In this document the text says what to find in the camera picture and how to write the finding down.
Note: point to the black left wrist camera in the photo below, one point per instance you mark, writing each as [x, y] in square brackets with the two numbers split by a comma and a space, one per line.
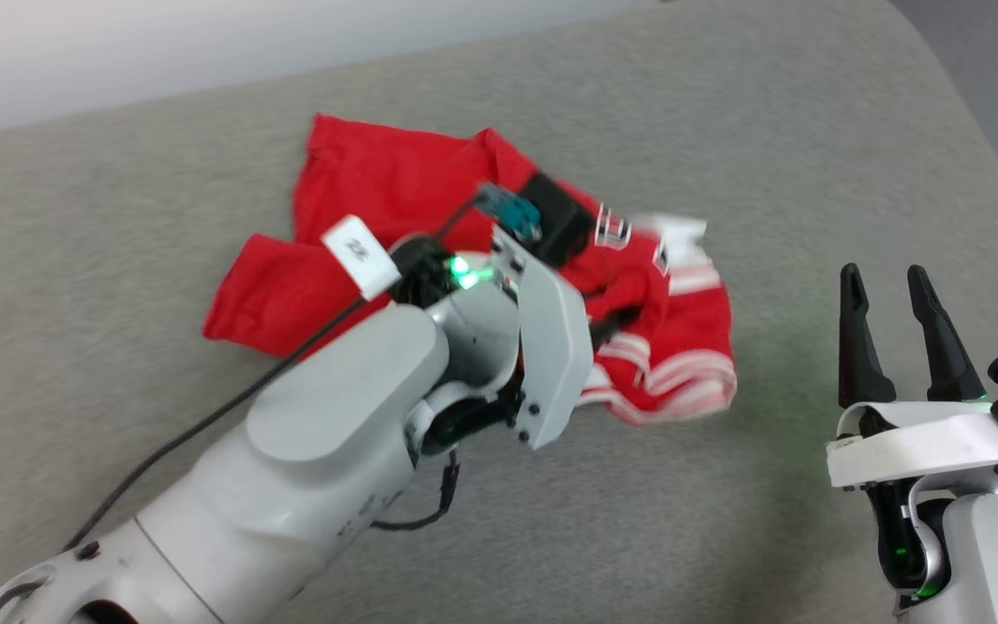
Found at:
[419, 269]

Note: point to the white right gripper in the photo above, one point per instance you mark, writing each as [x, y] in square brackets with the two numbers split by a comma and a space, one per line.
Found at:
[923, 442]

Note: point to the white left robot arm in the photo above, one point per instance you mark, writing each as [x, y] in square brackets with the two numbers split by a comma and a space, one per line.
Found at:
[326, 451]

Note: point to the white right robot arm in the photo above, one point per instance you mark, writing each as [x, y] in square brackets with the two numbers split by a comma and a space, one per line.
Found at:
[993, 563]

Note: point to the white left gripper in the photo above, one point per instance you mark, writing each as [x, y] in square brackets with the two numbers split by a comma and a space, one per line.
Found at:
[551, 347]

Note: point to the red garment with white stripes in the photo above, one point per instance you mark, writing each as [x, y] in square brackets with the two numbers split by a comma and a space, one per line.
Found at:
[378, 173]

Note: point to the white printed tag label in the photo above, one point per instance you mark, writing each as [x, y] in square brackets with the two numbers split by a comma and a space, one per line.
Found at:
[362, 251]

